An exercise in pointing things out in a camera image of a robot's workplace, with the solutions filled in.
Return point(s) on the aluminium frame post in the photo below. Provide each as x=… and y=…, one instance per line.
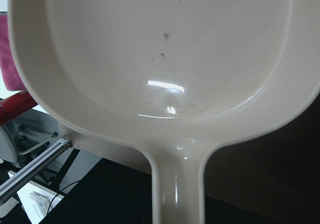
x=23, y=176

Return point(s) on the beige plastic dustpan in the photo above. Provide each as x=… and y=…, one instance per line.
x=174, y=79

